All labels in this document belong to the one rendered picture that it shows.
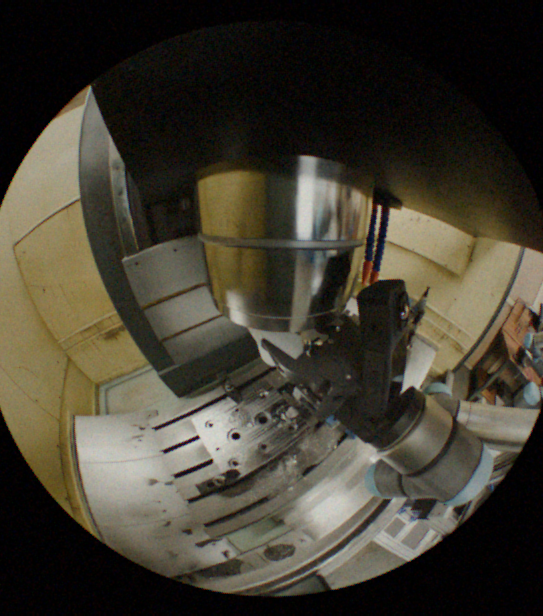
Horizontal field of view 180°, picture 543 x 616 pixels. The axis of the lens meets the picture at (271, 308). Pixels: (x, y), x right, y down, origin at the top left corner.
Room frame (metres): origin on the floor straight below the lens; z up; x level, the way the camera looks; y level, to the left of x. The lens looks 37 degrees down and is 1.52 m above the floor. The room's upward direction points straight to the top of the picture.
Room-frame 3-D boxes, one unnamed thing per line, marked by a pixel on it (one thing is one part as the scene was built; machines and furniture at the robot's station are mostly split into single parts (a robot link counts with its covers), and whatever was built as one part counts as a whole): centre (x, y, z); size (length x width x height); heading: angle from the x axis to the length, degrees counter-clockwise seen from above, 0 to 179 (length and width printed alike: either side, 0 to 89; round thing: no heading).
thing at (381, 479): (-0.04, -0.20, 1.26); 0.11 x 0.08 x 0.11; 128
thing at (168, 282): (0.53, 0.26, 1.16); 0.48 x 0.05 x 0.51; 127
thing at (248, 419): (0.13, 0.06, 0.96); 0.29 x 0.23 x 0.05; 127
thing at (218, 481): (-0.05, 0.14, 0.97); 0.13 x 0.03 x 0.15; 127
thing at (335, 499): (-0.03, -0.41, 0.70); 0.90 x 0.30 x 0.16; 127
